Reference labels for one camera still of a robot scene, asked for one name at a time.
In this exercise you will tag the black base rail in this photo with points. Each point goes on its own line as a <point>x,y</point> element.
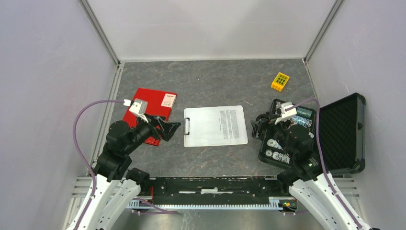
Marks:
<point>238,190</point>

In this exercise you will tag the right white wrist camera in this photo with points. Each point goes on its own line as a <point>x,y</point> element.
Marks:
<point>288,111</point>

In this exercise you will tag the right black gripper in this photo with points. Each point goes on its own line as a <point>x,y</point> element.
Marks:
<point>263,123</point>

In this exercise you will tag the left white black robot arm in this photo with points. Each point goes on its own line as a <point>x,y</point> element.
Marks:
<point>113,184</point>

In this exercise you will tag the printed paper sheet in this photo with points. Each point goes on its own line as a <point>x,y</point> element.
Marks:
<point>231,123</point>

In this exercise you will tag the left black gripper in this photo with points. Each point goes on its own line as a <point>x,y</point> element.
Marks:
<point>166,130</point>

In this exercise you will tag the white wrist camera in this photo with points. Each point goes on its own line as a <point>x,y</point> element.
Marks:
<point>138,108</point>
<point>288,111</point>

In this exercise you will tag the red folder black inside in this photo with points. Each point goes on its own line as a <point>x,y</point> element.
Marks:
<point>158,103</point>

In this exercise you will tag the white clipboard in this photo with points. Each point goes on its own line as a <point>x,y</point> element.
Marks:
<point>196,127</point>

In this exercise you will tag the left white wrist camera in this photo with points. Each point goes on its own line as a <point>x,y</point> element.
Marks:
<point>138,108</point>

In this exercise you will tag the black poker chip case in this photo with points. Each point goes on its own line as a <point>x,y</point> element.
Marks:
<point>341,135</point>

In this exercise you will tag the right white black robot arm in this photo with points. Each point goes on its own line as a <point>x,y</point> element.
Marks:
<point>307,178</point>

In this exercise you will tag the yellow toy brick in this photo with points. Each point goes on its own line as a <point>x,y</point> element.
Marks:
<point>280,81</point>

